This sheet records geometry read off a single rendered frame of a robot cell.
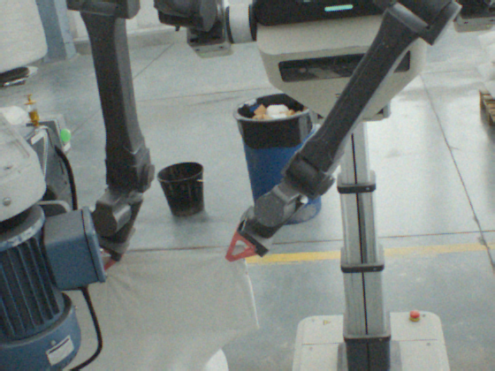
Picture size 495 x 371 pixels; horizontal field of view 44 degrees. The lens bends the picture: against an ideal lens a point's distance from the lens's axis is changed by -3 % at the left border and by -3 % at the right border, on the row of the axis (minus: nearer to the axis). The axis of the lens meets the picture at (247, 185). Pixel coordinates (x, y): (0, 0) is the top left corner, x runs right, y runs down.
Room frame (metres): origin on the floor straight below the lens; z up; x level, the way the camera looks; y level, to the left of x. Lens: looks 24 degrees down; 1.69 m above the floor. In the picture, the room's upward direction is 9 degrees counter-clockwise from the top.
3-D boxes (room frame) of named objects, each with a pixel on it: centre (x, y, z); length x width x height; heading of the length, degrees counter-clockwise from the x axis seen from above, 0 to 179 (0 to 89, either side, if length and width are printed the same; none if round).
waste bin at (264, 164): (3.37, -0.22, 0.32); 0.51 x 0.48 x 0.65; 168
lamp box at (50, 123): (1.35, 0.43, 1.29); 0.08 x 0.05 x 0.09; 78
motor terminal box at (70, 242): (0.84, 0.27, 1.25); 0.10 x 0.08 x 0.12; 13
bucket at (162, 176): (3.60, 0.40, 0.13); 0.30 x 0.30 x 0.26
